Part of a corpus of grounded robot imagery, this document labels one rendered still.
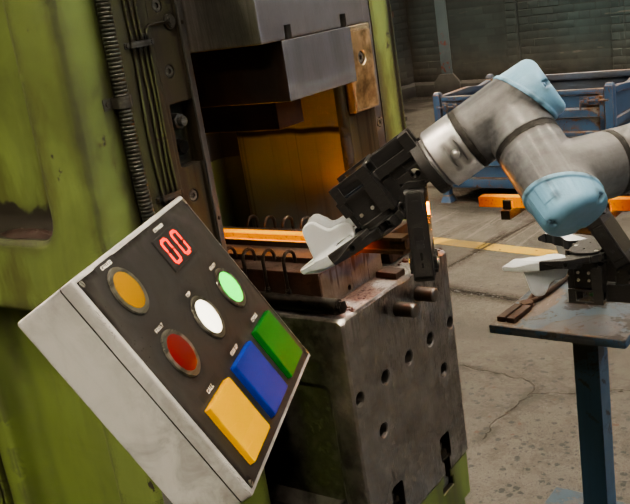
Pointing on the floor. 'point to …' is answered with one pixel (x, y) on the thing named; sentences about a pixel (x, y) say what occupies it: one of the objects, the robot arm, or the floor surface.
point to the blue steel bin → (621, 88)
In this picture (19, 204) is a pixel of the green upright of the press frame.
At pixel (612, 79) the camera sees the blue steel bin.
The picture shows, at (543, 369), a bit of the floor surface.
